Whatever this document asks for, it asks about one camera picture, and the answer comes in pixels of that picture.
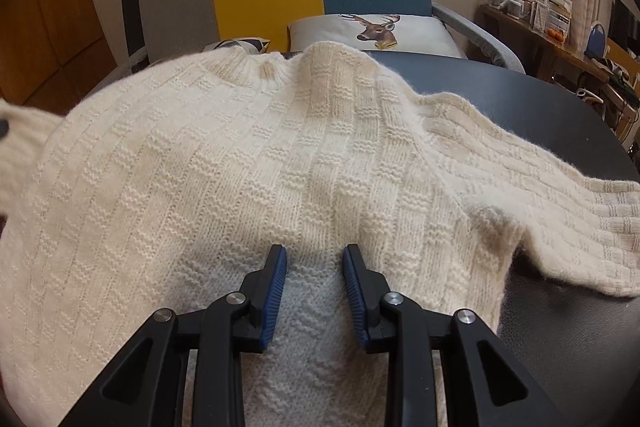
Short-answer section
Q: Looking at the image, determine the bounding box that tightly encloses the black television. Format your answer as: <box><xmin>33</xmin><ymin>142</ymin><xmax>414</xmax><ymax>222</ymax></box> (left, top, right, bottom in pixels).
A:
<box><xmin>610</xmin><ymin>0</ymin><xmax>640</xmax><ymax>55</ymax></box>

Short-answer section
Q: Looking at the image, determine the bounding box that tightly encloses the blue chair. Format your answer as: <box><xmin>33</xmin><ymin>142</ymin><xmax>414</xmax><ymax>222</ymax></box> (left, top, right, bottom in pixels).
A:
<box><xmin>585</xmin><ymin>22</ymin><xmax>608</xmax><ymax>60</ymax></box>

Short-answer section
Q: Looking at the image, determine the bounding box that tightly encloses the wooden desk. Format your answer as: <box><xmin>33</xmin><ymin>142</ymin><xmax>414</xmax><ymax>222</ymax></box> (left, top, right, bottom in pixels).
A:
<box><xmin>480</xmin><ymin>4</ymin><xmax>640</xmax><ymax>118</ymax></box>

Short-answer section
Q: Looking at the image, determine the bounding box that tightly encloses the deer print cushion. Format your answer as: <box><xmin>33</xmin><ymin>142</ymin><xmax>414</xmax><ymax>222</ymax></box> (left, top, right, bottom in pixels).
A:
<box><xmin>287</xmin><ymin>13</ymin><xmax>468</xmax><ymax>59</ymax></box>

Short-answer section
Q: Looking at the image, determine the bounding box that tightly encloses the cream knit sweater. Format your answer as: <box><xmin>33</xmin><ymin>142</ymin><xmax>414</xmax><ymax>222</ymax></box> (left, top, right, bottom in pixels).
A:
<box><xmin>0</xmin><ymin>42</ymin><xmax>640</xmax><ymax>427</ymax></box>

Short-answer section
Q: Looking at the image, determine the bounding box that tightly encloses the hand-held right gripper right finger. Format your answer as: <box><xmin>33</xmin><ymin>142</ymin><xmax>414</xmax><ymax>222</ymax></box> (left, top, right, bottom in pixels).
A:
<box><xmin>342</xmin><ymin>244</ymin><xmax>566</xmax><ymax>427</ymax></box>

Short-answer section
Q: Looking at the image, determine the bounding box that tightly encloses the wooden wardrobe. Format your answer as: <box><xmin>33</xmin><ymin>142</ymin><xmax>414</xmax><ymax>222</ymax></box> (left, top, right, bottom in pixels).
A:
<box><xmin>0</xmin><ymin>0</ymin><xmax>118</xmax><ymax>118</ymax></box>

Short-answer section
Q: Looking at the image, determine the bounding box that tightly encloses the geometric print cushion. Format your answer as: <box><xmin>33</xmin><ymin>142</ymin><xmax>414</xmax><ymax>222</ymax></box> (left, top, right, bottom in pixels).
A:
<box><xmin>207</xmin><ymin>38</ymin><xmax>271</xmax><ymax>55</ymax></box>

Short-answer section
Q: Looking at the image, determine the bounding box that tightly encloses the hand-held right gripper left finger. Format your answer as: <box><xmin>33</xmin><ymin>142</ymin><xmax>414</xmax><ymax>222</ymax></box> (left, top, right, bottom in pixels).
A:
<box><xmin>57</xmin><ymin>244</ymin><xmax>288</xmax><ymax>427</ymax></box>

